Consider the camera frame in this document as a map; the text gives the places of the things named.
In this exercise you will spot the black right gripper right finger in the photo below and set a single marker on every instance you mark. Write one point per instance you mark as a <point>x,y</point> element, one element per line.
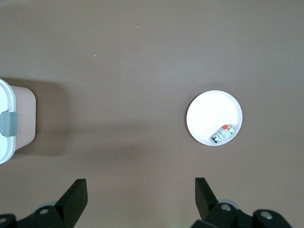
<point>206,202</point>

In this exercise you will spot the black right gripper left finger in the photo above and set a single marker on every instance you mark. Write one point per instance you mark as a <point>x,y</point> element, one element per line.
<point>71,199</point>

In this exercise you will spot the white storage box lid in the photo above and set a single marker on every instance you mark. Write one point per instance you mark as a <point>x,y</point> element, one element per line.
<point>7,142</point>

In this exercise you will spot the pink round plate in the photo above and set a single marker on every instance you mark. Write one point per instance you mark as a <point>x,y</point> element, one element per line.
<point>209,111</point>

